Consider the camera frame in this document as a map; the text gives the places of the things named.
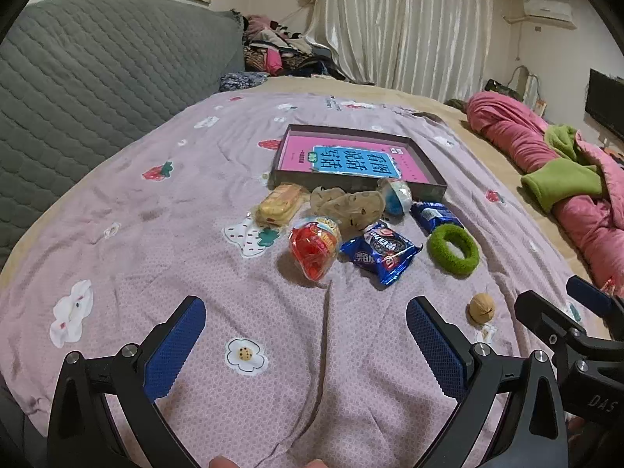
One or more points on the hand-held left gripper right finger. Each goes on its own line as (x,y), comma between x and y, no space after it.
(434,351)

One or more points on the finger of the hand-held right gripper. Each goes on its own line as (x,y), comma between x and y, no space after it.
(541,314)
(587,291)

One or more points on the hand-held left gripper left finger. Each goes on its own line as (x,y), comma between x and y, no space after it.
(175,346)

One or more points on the walnut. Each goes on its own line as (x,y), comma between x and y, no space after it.
(481,308)

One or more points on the blue cookie packet with picture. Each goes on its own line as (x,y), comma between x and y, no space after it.
(382,253)

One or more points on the plain blue cookie packet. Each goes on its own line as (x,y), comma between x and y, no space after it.
(431,214)

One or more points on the red white egg-shaped snack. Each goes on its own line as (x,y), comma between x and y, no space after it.
(397,200)

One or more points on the red toy egg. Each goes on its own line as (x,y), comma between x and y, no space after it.
(312,251)

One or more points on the beige cookie plush toy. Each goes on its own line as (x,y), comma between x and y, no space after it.
(351,209)

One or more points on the yellow bread packet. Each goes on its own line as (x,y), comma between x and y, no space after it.
(278,204)

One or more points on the pink box lid tray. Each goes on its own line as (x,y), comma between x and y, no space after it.
(292,176)

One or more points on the person's left hand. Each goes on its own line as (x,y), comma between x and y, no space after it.
(224,462)

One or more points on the purple printed blanket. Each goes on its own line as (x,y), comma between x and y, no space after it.
(195,253)

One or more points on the green fleece blanket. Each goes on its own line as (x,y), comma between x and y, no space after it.
(560,180)

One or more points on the pink quilt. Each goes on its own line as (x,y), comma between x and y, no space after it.
(512,131)

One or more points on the black television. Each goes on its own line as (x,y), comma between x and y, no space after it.
(604,97)

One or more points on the dark camouflage bag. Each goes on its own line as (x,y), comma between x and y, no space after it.
(502,88)

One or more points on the pink book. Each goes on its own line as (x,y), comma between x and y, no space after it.
(297,153)

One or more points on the blue floral cloth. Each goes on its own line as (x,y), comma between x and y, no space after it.
(241,80)

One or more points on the grey quilted headboard cover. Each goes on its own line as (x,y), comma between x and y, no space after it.
(97,83)

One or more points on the white air conditioner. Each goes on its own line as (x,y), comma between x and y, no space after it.
(548,9)

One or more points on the pile of clothes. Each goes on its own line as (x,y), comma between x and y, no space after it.
(273,53)

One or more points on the white curtain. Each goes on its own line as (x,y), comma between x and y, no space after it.
(390,24)

